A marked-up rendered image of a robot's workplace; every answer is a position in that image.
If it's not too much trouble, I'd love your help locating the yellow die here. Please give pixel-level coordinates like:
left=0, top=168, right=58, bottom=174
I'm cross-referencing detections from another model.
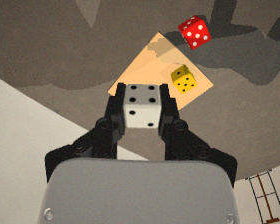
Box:
left=170, top=64, right=198, bottom=94

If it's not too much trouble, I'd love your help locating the peach flat mat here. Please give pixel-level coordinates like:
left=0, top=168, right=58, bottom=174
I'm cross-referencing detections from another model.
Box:
left=108, top=32, right=213, bottom=110

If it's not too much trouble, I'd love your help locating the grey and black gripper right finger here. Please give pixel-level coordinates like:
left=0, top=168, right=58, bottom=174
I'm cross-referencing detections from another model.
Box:
left=158, top=83, right=238, bottom=188

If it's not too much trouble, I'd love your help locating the red die with white pips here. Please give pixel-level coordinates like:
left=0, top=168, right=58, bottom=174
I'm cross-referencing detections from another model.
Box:
left=178, top=16, right=211, bottom=50

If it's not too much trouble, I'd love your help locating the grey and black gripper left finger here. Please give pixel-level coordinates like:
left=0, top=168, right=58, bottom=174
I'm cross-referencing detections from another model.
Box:
left=45, top=82, right=126, bottom=184

